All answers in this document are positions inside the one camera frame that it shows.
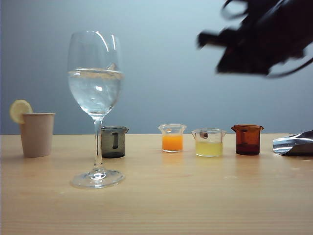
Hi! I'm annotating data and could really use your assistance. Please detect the yellow lemon slice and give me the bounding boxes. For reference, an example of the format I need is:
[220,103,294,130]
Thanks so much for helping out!
[9,99,33,124]

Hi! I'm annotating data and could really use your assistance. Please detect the amber brown measuring cup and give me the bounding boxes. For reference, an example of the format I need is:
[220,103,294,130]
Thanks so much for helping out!
[230,124,266,156]

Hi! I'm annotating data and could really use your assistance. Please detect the clear cup with pale juice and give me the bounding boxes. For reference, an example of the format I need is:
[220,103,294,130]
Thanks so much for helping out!
[191,128,227,158]

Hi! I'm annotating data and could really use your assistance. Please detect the thin black camera cable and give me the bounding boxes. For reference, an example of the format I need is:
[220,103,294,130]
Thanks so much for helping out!
[221,0,253,20]

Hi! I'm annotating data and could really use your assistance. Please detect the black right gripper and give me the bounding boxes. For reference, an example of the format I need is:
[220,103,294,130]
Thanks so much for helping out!
[197,14,307,74]

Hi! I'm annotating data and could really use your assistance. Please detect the smoky grey measuring cup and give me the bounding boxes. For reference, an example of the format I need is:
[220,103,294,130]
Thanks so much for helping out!
[100,126,130,159]

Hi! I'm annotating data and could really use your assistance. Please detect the tall clear wine glass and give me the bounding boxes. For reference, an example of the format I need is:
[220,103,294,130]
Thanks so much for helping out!
[67,30,126,189]

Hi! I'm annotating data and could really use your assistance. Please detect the shiny metal scoop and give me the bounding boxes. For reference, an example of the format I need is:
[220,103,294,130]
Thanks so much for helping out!
[272,130,313,157]

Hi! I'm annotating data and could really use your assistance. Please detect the beige paper cup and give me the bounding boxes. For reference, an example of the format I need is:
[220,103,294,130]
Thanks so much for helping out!
[19,112,56,158]

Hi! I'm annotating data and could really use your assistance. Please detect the clear cup for orange juice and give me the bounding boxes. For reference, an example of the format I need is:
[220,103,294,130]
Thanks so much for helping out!
[158,123,187,153]

